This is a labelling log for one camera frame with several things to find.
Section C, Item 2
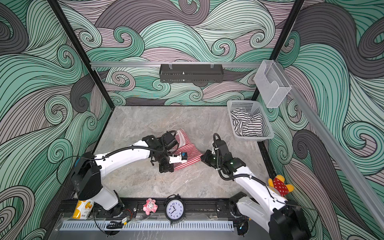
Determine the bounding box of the red white striped tank top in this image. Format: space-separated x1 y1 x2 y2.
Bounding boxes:
174 129 203 171

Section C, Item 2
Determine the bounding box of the black white striped tank top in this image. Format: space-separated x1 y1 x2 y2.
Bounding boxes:
230 109 263 137

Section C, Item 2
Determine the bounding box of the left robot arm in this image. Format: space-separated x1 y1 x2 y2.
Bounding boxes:
70 132 178 217

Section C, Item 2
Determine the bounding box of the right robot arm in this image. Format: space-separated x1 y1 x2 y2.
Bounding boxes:
201 150 311 240

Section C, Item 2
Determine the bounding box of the pink plush toy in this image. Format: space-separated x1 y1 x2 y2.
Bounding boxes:
143 198 158 216

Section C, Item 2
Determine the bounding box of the black alarm clock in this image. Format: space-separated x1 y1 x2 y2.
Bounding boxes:
164 195 186 224

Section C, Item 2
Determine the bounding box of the grey plastic laundry basket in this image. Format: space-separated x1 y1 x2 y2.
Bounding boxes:
227 100 275 142

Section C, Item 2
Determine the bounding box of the yellow plush toy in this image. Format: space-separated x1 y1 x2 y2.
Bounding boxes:
268 175 295 197

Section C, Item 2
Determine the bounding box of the yellow drink cup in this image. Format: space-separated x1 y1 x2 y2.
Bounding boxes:
72 200 94 220

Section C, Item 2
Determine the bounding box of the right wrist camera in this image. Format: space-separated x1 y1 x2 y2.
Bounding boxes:
213 133 232 159

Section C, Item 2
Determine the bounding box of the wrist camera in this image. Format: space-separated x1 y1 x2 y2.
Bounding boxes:
213 133 232 159
161 131 188 165

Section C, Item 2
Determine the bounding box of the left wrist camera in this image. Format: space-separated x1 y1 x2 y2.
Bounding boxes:
161 131 188 165

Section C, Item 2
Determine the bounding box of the white slotted cable duct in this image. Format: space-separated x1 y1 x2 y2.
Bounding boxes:
59 220 235 232

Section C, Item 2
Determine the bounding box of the black wall shelf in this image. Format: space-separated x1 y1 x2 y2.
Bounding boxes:
159 65 224 83

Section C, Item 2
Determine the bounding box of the clear wall-mounted bin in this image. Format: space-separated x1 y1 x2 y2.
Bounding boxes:
254 60 292 109

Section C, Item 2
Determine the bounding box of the aluminium rail back wall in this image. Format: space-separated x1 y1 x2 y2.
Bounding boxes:
90 61 261 69

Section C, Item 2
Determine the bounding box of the aluminium rail wall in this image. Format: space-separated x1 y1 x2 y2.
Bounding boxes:
280 62 384 238
90 61 261 69

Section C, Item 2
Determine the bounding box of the aluminium rail right wall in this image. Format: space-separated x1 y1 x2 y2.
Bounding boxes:
280 62 384 238

